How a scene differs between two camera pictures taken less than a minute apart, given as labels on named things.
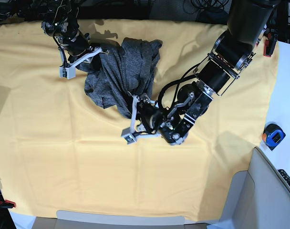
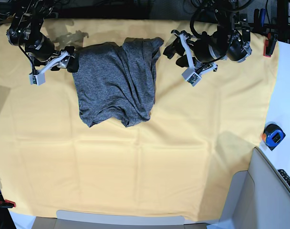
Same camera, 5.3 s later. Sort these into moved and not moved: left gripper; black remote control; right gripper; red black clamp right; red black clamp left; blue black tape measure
Moved: right gripper; left gripper
Not moved: blue black tape measure; red black clamp right; red black clamp left; black remote control
